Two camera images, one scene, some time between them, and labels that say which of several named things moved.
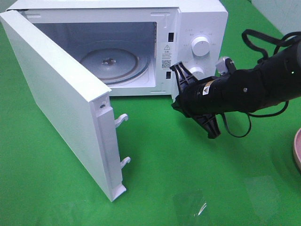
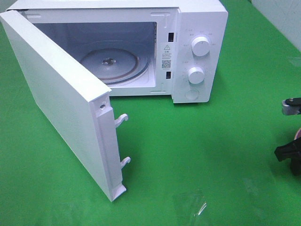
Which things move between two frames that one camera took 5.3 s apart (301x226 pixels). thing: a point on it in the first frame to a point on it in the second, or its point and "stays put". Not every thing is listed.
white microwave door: [77, 105] stays put
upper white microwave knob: [201, 46] stays put
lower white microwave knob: [197, 72] stays put
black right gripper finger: [183, 76] to [292, 150]
